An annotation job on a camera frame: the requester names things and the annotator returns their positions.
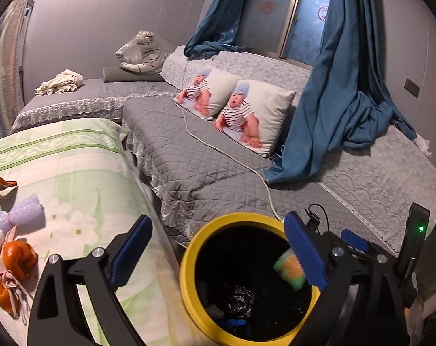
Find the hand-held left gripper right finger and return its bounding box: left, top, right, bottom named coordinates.
left=283, top=212, right=411, bottom=346

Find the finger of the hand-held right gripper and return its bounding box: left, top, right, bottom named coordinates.
left=340, top=228, right=370, bottom=253

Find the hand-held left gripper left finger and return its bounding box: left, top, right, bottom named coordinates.
left=26, top=214, right=154, bottom=346

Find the green snack packet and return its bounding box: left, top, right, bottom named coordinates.
left=273, top=248, right=307, bottom=291

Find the yellow rimmed black bin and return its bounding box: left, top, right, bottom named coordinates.
left=179, top=213, right=322, bottom=345

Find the black plastic bag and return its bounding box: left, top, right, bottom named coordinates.
left=227, top=285, right=255, bottom=313

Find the blue rubber glove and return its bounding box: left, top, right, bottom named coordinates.
left=217, top=316, right=248, bottom=333

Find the light grey embossed backrest cover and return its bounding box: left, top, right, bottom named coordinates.
left=162, top=45, right=436, bottom=257

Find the grey quilted mattress cover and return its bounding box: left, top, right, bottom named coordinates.
left=10, top=77, right=177, bottom=136
left=122, top=92, right=410, bottom=257

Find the baby print pillow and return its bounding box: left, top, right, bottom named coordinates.
left=173, top=66, right=242, bottom=120
left=213, top=79, right=297, bottom=159

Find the blue curtain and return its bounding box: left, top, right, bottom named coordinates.
left=183, top=0, right=246, bottom=59
left=263, top=0, right=426, bottom=185

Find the grey bolster pillow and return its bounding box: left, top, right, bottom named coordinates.
left=102, top=65, right=165, bottom=83

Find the pile of beige clothes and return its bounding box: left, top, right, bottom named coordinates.
left=35, top=69, right=85, bottom=96

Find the white tiger plush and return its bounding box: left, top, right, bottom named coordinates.
left=116, top=30, right=176, bottom=75

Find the striped cloth over wardrobe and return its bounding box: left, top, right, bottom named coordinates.
left=0, top=0, right=35, bottom=144

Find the frosted window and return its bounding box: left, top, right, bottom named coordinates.
left=236, top=0, right=336, bottom=67

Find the white cable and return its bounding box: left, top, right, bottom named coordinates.
left=178, top=59, right=280, bottom=221

